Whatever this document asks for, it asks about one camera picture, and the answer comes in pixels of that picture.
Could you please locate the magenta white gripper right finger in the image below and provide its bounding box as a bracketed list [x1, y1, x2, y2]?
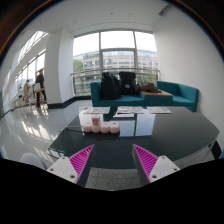
[132, 144, 180, 184]

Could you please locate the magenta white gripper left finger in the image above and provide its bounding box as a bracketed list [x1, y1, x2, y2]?
[47, 145, 95, 184]

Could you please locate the pink charger plug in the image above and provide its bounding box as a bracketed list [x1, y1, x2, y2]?
[92, 115, 100, 126]

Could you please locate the black glass table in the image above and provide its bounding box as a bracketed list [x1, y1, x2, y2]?
[48, 107, 219, 169]

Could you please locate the magazine right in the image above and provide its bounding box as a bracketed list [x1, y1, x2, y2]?
[147, 107, 172, 114]

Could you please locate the magazine left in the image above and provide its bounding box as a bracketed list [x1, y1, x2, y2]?
[84, 107, 110, 114]

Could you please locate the teal sofa left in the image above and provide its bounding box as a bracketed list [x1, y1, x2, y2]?
[89, 80, 146, 108]

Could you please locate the teal sofa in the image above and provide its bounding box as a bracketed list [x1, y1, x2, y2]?
[145, 81, 199, 112]
[89, 80, 146, 108]

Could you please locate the wooden corner side table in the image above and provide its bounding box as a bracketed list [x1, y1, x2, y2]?
[141, 90, 173, 97]

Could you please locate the teal sofa right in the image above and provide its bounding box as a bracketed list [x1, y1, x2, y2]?
[145, 81, 199, 112]

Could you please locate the brown bag on table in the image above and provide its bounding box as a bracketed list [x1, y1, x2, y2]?
[135, 81, 160, 93]

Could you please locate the metal window railing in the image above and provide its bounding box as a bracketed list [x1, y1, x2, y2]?
[70, 67, 161, 96]

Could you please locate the black backpack left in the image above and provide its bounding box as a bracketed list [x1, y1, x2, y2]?
[101, 72, 121, 100]

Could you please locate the black backpack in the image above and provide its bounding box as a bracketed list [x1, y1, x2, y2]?
[119, 71, 136, 95]
[101, 72, 121, 100]

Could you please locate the black backpack right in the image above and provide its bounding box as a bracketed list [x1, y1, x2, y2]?
[119, 71, 136, 95]

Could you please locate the standing person in black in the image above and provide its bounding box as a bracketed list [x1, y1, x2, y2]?
[35, 69, 47, 108]

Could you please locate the seated person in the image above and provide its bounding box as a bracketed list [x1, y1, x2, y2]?
[23, 79, 31, 103]

